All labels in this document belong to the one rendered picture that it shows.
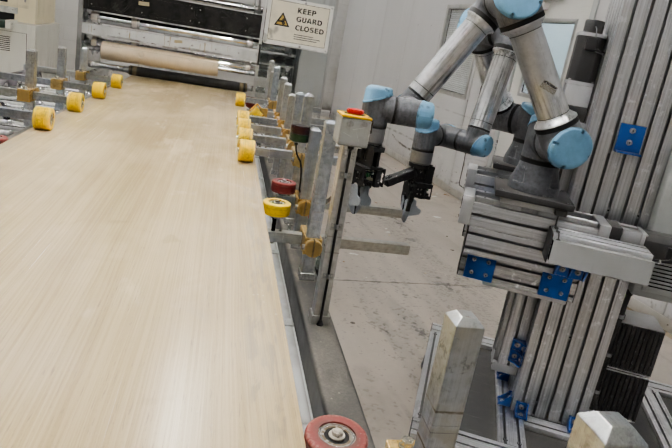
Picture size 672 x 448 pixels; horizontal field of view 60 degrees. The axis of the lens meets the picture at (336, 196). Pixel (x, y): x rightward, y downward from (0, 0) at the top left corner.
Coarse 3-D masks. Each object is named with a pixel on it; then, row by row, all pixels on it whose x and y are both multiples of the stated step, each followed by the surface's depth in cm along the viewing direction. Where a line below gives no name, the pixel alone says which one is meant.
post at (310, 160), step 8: (312, 128) 183; (312, 136) 183; (320, 136) 184; (312, 144) 184; (312, 152) 185; (304, 160) 188; (312, 160) 186; (304, 168) 186; (312, 168) 186; (304, 176) 187; (312, 176) 187; (304, 184) 187; (312, 184) 188; (304, 192) 188; (296, 216) 191; (304, 216) 190; (296, 224) 191; (304, 224) 191
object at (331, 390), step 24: (264, 144) 357; (264, 168) 307; (288, 264) 180; (288, 288) 175; (312, 288) 164; (312, 336) 138; (336, 336) 140; (312, 360) 128; (336, 360) 129; (312, 384) 125; (336, 384) 120; (312, 408) 122; (336, 408) 112; (360, 408) 114
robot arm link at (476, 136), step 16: (496, 32) 191; (496, 48) 191; (512, 48) 188; (496, 64) 190; (512, 64) 190; (496, 80) 190; (480, 96) 192; (496, 96) 190; (480, 112) 191; (496, 112) 192; (480, 128) 191; (464, 144) 193; (480, 144) 189
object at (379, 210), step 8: (288, 200) 192; (328, 208) 195; (360, 208) 197; (368, 208) 198; (376, 208) 198; (384, 208) 199; (392, 208) 200; (400, 208) 202; (392, 216) 200; (400, 216) 201
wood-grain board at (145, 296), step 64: (64, 128) 215; (128, 128) 235; (192, 128) 258; (0, 192) 138; (64, 192) 146; (128, 192) 154; (192, 192) 164; (256, 192) 175; (0, 256) 106; (64, 256) 110; (128, 256) 115; (192, 256) 120; (256, 256) 126; (0, 320) 86; (64, 320) 89; (128, 320) 92; (192, 320) 95; (256, 320) 99; (0, 384) 72; (64, 384) 74; (128, 384) 76; (192, 384) 79; (256, 384) 81
